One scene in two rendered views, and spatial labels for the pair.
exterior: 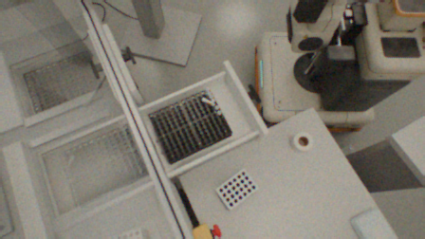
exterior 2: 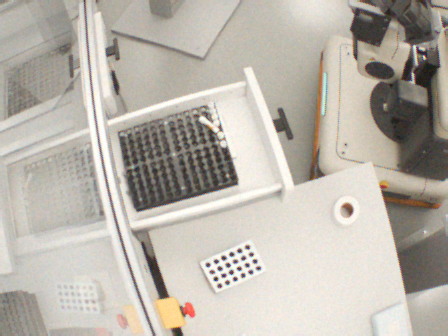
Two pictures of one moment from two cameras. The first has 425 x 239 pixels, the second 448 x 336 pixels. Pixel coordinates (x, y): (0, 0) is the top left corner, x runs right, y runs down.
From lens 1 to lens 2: 0.26 m
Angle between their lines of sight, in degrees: 5
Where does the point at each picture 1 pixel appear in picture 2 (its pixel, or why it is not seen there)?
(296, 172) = (327, 254)
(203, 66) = (233, 63)
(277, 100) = (342, 140)
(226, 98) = (242, 122)
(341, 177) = (381, 265)
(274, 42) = (346, 52)
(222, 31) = (273, 18)
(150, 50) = (153, 32)
